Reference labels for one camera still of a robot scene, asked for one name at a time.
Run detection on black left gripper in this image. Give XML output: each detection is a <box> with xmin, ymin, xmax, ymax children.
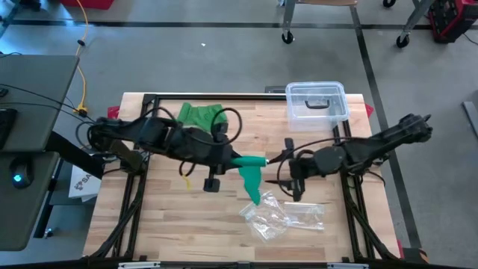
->
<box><xmin>199</xmin><ymin>141</ymin><xmax>244</xmax><ymax>193</ymax></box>

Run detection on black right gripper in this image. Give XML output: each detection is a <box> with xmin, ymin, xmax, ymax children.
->
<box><xmin>264</xmin><ymin>137</ymin><xmax>326</xmax><ymax>202</ymax></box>

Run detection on teal elastic bandage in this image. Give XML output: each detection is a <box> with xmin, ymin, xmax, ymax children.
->
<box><xmin>231</xmin><ymin>155</ymin><xmax>269</xmax><ymax>206</ymax></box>

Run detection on light green elastic bandage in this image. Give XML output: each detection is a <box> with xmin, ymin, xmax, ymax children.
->
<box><xmin>176</xmin><ymin>102</ymin><xmax>229</xmax><ymax>132</ymax></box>

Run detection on clear plastic lidded container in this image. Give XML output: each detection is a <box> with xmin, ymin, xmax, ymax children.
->
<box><xmin>285</xmin><ymin>81</ymin><xmax>351</xmax><ymax>132</ymax></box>

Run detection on crumpled clear plastic bag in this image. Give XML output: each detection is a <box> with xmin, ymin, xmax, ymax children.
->
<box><xmin>238</xmin><ymin>190</ymin><xmax>291</xmax><ymax>243</ymax></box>

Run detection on white printed paper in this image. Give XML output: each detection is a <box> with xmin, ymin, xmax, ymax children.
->
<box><xmin>68</xmin><ymin>164</ymin><xmax>102</xmax><ymax>202</ymax></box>

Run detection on black and orange box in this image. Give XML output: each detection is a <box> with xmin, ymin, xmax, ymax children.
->
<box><xmin>397</xmin><ymin>241</ymin><xmax>429</xmax><ymax>265</ymax></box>

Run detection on grey cart leg with caster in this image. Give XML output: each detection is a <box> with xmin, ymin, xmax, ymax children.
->
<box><xmin>281</xmin><ymin>0</ymin><xmax>299</xmax><ymax>45</ymax></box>

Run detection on black diagonal beam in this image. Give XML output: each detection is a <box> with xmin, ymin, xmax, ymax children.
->
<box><xmin>45</xmin><ymin>130</ymin><xmax>106</xmax><ymax>179</ymax></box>

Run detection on grey metal bar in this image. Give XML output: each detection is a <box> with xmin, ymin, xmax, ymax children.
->
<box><xmin>462</xmin><ymin>100</ymin><xmax>478</xmax><ymax>140</ymax></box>

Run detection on grey table leg with caster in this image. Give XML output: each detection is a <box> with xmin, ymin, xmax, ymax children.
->
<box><xmin>395</xmin><ymin>0</ymin><xmax>437</xmax><ymax>49</ymax></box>

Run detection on grey desk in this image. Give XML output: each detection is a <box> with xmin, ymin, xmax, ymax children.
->
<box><xmin>0</xmin><ymin>55</ymin><xmax>80</xmax><ymax>252</ymax></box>

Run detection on black computer mouse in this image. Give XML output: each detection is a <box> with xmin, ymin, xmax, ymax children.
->
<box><xmin>9</xmin><ymin>155</ymin><xmax>35</xmax><ymax>190</ymax></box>

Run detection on red crate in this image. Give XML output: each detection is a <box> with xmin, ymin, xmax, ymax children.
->
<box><xmin>59</xmin><ymin>0</ymin><xmax>115</xmax><ymax>10</ymax></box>

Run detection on red and black toolbox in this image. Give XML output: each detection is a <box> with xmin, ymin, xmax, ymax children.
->
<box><xmin>427</xmin><ymin>0</ymin><xmax>478</xmax><ymax>44</ymax></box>

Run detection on black keyboard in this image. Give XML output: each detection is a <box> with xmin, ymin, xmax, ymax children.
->
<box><xmin>0</xmin><ymin>108</ymin><xmax>19</xmax><ymax>150</ymax></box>

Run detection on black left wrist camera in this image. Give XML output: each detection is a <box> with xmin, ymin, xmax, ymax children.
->
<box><xmin>214</xmin><ymin>122</ymin><xmax>229</xmax><ymax>145</ymax></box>

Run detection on black left camera cable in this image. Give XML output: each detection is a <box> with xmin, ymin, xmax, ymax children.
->
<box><xmin>210</xmin><ymin>107</ymin><xmax>243</xmax><ymax>147</ymax></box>

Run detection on white metal bracket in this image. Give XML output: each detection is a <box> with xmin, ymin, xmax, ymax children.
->
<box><xmin>326</xmin><ymin>262</ymin><xmax>370</xmax><ymax>269</ymax></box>
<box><xmin>117</xmin><ymin>261</ymin><xmax>161</xmax><ymax>269</ymax></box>

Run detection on yellow cable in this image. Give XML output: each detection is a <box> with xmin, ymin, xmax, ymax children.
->
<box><xmin>73</xmin><ymin>0</ymin><xmax>91</xmax><ymax>116</ymax></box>

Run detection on thin black desk cable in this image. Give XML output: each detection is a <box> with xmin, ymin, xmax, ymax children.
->
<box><xmin>0</xmin><ymin>84</ymin><xmax>96</xmax><ymax>123</ymax></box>

